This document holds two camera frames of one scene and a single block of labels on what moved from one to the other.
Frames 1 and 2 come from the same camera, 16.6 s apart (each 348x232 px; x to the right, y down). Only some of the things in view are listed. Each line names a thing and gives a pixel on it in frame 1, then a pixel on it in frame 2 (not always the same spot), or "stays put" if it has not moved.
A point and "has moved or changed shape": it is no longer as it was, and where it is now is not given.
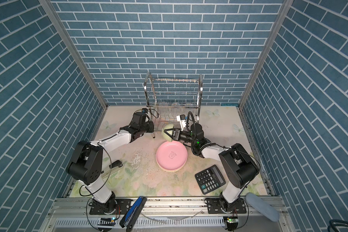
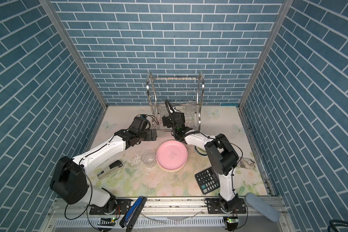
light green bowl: (167, 126) has moved or changed shape
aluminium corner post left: (72, 44) stays put
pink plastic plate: (171, 155) stays put
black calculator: (210, 179) stays put
